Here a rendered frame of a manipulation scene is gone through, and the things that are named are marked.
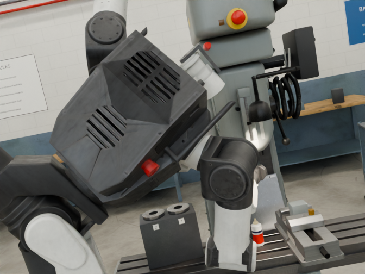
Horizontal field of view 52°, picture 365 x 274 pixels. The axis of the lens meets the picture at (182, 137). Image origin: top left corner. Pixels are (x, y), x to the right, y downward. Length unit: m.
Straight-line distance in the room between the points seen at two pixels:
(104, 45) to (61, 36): 4.98
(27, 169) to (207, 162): 0.37
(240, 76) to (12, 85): 5.11
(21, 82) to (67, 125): 5.30
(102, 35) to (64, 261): 0.51
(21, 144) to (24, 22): 1.81
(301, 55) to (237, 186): 0.96
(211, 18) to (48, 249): 0.77
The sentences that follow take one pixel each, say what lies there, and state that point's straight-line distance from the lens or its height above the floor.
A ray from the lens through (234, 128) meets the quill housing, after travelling 1.30.
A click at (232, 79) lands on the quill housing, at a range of 1.29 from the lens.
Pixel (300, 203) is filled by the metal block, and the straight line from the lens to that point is 1.51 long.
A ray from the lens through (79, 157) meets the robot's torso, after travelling 0.76.
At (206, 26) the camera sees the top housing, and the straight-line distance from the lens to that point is 1.16.
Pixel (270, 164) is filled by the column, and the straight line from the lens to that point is 1.83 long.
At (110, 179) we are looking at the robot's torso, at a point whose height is 1.46.
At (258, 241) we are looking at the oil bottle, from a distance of 1.52.
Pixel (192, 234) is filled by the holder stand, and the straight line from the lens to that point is 1.48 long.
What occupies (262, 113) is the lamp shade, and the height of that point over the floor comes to 1.47.
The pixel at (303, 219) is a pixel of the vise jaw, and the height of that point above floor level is 1.03.
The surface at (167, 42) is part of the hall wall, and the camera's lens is 5.59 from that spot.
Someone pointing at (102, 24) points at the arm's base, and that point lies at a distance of 0.93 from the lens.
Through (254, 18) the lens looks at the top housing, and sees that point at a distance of 1.18.
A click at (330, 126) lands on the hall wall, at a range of 6.02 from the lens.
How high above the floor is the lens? 1.63
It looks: 9 degrees down
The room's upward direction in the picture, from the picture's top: 11 degrees counter-clockwise
